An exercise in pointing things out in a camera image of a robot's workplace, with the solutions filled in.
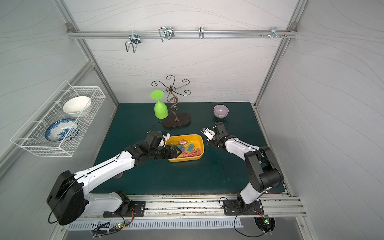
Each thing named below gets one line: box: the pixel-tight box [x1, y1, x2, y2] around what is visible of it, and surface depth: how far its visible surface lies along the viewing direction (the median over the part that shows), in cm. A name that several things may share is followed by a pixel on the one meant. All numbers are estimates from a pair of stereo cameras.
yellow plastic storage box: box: [166, 134, 205, 163], surface depth 97 cm
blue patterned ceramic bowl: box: [45, 119, 79, 142], surface depth 65 cm
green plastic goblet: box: [150, 90, 169, 120], surface depth 88 cm
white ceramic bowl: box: [63, 96, 91, 117], surface depth 72 cm
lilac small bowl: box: [213, 104, 229, 119], surface depth 113 cm
